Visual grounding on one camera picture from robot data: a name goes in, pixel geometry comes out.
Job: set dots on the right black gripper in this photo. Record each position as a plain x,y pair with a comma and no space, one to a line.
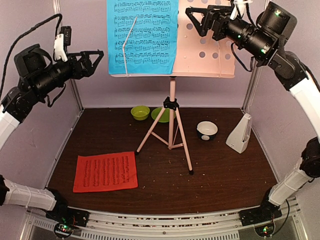
221,13

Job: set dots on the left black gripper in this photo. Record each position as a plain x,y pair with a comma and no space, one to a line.
87,69

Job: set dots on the pink music stand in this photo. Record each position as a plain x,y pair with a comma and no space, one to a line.
196,56

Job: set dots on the blue sheet music paper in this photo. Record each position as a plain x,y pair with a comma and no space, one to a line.
141,36

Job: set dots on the red sheet music paper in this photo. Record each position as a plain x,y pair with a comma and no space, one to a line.
105,173

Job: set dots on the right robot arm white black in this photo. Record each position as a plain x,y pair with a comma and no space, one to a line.
266,42

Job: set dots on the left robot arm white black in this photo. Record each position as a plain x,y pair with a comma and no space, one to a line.
38,76

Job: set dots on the lime green bowl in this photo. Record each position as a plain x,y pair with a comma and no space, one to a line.
140,113

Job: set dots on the white and navy bowl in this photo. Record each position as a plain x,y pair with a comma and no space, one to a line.
206,130

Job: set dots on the white metronome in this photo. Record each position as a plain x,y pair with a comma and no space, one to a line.
238,139

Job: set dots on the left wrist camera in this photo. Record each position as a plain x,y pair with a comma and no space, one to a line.
61,42

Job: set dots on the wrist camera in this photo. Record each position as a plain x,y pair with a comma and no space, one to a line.
239,8
61,42

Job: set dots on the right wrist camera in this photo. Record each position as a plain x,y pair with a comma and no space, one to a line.
239,8

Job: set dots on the left aluminium frame post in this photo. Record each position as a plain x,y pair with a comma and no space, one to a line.
56,4

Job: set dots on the aluminium frame post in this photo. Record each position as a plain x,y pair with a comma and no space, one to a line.
56,4
256,73

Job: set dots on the right aluminium frame post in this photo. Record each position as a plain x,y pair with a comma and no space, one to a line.
256,73

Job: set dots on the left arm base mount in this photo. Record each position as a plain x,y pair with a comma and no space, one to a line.
71,217

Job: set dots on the aluminium front rail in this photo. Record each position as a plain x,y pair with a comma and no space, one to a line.
219,225

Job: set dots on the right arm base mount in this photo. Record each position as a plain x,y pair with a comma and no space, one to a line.
267,211

